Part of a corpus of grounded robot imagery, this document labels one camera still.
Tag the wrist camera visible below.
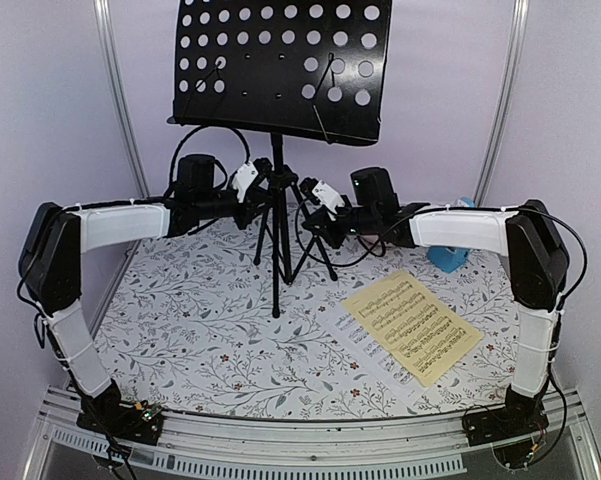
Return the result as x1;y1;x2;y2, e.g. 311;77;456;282
230;157;273;204
300;177;346;221

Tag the left aluminium frame post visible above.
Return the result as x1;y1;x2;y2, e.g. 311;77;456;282
92;0;151;201

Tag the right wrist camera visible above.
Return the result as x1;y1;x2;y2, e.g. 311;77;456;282
300;177;346;221

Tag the black music stand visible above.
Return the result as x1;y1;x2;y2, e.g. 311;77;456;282
165;0;395;319

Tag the front aluminium rail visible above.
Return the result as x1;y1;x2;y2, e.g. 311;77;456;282
23;388;601;479

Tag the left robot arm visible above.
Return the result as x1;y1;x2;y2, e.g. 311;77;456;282
19;155;271;434

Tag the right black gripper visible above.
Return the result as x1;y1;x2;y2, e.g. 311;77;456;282
306;193;381;248

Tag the white sheet music page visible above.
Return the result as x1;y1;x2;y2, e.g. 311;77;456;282
320;306;425;405

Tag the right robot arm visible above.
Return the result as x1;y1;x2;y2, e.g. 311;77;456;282
300;167;570;436

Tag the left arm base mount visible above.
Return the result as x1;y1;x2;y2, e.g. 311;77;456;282
77;383;164;446

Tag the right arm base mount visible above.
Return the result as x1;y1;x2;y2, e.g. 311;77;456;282
461;391;549;446

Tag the blue metronome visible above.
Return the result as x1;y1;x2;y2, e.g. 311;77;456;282
426;196;477;275

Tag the floral table mat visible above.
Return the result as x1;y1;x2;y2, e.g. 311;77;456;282
95;220;518;420

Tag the yellow sheet music page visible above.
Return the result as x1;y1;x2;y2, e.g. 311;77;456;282
342;270;483;388

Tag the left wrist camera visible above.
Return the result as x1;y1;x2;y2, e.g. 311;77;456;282
230;157;273;204

